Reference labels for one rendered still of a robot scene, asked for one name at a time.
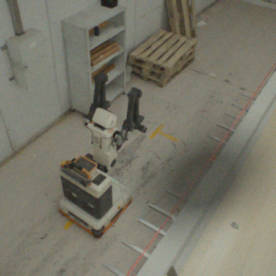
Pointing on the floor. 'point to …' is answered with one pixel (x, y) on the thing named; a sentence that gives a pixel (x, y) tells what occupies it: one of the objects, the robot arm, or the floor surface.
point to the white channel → (207, 188)
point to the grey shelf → (91, 13)
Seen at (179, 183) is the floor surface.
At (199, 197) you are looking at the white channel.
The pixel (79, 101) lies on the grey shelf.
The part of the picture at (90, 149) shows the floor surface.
